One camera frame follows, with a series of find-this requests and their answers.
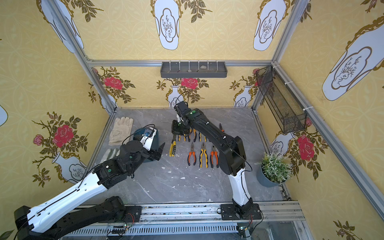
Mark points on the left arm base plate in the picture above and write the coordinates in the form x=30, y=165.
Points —
x=131, y=214

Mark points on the orange black reversed pliers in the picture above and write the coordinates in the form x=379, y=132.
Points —
x=214, y=158

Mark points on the black wire mesh basket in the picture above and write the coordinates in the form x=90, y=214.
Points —
x=286, y=109

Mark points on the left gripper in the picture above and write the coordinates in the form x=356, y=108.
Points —
x=154, y=151

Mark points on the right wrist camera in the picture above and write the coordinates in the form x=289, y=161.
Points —
x=182, y=109

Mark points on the yellow black large pliers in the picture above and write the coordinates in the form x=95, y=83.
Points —
x=182, y=138

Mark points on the beige work glove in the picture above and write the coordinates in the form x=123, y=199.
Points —
x=121, y=130

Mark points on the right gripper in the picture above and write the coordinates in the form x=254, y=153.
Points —
x=180, y=128

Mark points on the white green work glove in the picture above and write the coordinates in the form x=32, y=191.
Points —
x=110, y=154

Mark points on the orange black box pliers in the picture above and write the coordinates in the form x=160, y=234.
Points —
x=192, y=156

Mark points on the grey wall shelf tray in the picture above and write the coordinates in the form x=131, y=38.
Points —
x=194, y=69

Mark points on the yellow black combination pliers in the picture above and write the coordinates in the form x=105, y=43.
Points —
x=202, y=138

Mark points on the teal plastic storage box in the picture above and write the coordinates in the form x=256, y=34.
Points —
x=138, y=135

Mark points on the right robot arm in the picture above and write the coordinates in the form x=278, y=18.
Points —
x=232, y=156

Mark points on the aluminium front rail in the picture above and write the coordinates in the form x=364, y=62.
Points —
x=281, y=220

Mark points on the potted green plant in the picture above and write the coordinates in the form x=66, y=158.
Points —
x=274, y=170

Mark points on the yellow box pliers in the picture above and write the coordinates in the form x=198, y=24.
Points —
x=203, y=156

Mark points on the aluminium corner frame post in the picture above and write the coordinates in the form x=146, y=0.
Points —
x=297, y=11

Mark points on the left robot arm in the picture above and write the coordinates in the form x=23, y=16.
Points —
x=57, y=217

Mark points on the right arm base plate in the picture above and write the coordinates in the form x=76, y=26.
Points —
x=233, y=212

